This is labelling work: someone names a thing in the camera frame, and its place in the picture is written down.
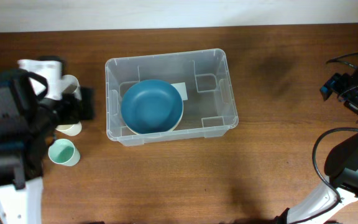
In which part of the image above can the beige plate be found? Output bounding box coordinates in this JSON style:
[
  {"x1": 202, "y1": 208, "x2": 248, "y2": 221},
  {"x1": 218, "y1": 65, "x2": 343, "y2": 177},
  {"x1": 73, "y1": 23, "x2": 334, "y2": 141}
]
[{"x1": 126, "y1": 102, "x2": 185, "y2": 135}]

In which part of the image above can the dark blue plate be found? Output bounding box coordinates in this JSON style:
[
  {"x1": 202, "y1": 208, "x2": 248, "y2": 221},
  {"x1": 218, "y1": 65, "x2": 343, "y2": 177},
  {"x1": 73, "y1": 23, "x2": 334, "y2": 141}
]
[{"x1": 121, "y1": 80, "x2": 184, "y2": 134}]

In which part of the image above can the clear plastic storage container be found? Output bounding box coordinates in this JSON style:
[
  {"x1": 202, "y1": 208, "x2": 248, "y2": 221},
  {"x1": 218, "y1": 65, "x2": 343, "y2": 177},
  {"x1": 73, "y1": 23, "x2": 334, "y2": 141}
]
[{"x1": 105, "y1": 49, "x2": 239, "y2": 146}]

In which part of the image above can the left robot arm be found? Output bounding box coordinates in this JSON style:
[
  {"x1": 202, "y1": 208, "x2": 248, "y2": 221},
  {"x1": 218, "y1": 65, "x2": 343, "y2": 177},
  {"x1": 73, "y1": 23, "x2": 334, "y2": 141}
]
[{"x1": 0, "y1": 57, "x2": 95, "y2": 223}]

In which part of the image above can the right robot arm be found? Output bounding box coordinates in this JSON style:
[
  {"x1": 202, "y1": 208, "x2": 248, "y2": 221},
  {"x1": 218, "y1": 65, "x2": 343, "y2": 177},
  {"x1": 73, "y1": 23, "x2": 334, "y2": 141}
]
[{"x1": 273, "y1": 52, "x2": 358, "y2": 223}]

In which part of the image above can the white label in container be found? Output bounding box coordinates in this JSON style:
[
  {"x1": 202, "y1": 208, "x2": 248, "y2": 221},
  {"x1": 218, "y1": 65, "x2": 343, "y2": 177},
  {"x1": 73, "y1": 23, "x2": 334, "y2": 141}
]
[{"x1": 172, "y1": 82, "x2": 188, "y2": 101}]

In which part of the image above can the cream cup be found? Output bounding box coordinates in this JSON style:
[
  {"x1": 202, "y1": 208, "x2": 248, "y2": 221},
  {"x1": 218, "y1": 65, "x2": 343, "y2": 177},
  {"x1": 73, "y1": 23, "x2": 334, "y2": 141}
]
[{"x1": 55, "y1": 122, "x2": 82, "y2": 136}]

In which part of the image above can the grey translucent cup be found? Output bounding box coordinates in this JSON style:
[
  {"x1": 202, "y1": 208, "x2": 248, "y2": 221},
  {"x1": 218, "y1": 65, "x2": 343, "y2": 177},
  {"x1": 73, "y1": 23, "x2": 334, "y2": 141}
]
[{"x1": 61, "y1": 75, "x2": 82, "y2": 100}]

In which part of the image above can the green cup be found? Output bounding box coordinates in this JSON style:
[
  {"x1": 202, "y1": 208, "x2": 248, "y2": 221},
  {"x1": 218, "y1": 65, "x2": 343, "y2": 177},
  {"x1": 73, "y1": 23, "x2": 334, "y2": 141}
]
[{"x1": 48, "y1": 139, "x2": 81, "y2": 167}]

